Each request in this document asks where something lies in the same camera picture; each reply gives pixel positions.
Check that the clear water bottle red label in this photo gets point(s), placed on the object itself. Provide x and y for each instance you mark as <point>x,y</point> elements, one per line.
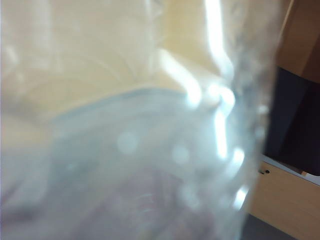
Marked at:
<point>125,125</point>

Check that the light wooden shelf cabinet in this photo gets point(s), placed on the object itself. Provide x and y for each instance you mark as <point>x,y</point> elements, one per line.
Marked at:
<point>300,37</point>

